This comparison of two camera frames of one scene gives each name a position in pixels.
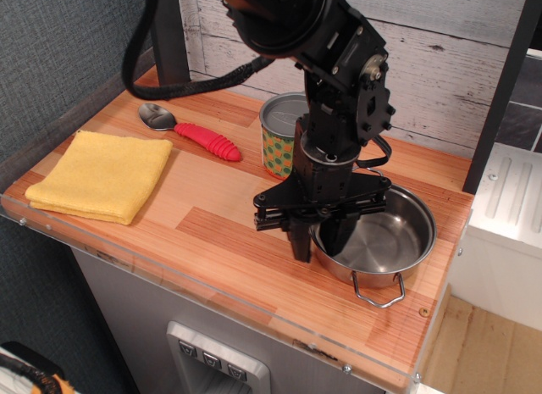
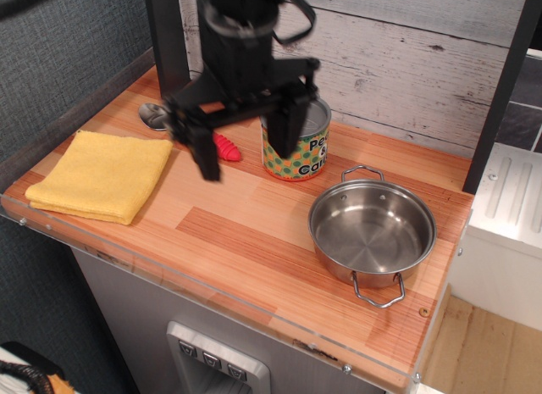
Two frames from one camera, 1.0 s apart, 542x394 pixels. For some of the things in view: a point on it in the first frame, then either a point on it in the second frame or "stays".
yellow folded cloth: [104, 177] stays
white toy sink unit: [500, 266] stays
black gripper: [324, 182] -> [238, 73]
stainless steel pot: [382, 246] stays
